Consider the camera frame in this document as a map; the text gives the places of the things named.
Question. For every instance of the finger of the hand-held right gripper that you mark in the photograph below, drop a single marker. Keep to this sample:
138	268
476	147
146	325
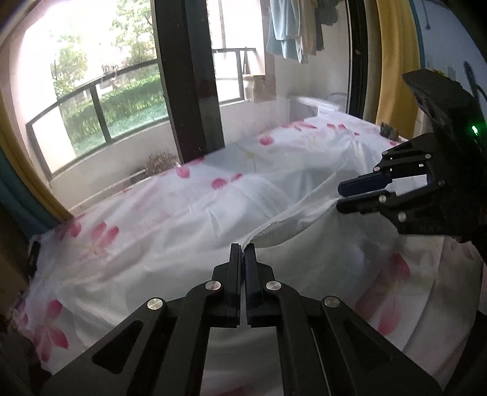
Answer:
365	203
361	184

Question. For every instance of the teal curtain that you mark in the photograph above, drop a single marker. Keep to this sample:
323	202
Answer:
15	198

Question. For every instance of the small dark figurine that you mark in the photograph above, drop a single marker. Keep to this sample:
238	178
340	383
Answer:
388	130

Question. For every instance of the black window frame pillar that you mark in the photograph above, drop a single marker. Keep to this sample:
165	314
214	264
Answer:
190	76

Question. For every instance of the dark green hanging cloth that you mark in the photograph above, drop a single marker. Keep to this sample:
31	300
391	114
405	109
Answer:
327	11

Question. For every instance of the yellow curtain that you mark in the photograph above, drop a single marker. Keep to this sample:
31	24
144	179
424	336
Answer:
34	179
395	57

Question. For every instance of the black sliding door frame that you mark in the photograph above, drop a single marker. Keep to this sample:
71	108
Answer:
359	57

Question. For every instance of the black window railing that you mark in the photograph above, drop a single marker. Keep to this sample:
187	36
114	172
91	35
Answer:
99	114

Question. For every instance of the potted plant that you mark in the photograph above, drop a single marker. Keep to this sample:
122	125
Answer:
159	163

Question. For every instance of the white washing machine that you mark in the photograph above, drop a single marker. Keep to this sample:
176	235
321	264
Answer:
315	108

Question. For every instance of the pink floral bed sheet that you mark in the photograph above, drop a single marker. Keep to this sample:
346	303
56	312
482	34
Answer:
133	228

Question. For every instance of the white shirt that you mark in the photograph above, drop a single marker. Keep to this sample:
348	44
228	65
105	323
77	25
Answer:
304	274

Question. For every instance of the small brown box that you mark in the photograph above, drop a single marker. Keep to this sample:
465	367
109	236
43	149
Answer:
260	89

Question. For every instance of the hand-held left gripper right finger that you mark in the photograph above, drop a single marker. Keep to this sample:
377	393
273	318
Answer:
253	281

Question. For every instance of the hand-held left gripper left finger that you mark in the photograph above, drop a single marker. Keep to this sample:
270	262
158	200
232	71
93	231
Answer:
232	281

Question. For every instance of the beige hanging cloth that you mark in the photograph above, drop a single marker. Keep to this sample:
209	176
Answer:
310	26

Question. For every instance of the hanging clothes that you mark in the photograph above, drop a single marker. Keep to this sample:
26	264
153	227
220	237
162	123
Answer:
283	30

